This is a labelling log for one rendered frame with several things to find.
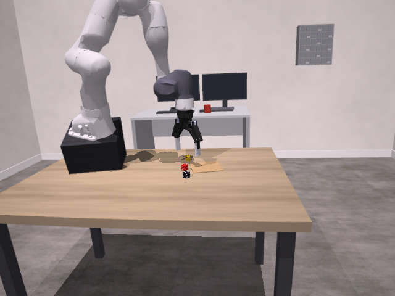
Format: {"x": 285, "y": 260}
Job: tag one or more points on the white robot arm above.
{"x": 95, "y": 122}

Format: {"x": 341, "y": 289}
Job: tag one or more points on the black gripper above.
{"x": 184, "y": 121}

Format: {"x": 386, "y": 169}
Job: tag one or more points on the tan textured mat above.
{"x": 205, "y": 167}

